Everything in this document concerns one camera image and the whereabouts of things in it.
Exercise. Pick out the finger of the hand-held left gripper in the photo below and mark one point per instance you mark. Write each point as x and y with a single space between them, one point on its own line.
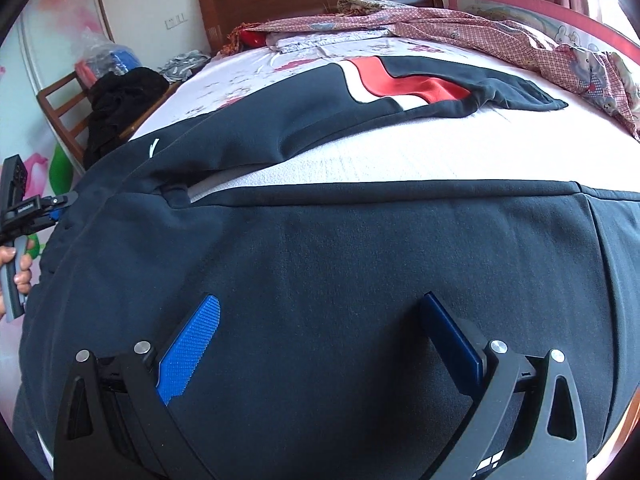
57 201

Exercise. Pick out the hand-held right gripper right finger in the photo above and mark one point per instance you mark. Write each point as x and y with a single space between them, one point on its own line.
452 340

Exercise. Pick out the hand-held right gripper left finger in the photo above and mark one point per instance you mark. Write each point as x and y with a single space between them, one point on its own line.
190 345

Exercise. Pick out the dark navy pants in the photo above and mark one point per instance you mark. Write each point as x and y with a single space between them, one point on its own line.
320 260

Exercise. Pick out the person's left hand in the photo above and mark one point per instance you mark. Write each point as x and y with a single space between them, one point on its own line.
22 265

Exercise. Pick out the wooden chair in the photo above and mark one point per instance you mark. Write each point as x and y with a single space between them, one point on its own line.
50 97

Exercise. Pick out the black clothes pile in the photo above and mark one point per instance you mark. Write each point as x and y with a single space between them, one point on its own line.
125 100

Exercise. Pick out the clear plastic bag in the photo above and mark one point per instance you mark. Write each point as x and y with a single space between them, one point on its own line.
117 57

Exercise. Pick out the floral printed wardrobe door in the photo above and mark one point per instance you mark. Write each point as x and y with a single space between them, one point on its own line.
50 35

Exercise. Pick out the grey patterned cloth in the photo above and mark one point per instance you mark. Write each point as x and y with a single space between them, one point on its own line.
182 65

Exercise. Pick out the floral white bed sheet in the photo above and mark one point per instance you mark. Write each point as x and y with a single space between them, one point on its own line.
350 160

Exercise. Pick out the red cushion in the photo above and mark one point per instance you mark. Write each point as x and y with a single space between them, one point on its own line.
252 39

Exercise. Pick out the pale printed pillow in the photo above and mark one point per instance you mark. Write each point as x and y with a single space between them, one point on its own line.
325 40

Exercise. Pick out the pink checked quilt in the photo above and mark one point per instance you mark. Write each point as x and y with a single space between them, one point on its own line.
450 22

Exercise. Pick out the brown floral cloth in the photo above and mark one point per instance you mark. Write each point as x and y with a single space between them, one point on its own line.
365 5

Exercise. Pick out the white wall socket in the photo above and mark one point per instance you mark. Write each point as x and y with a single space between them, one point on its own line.
175 20

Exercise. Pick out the pink printed bed rail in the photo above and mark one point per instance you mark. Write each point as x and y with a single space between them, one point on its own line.
500 10

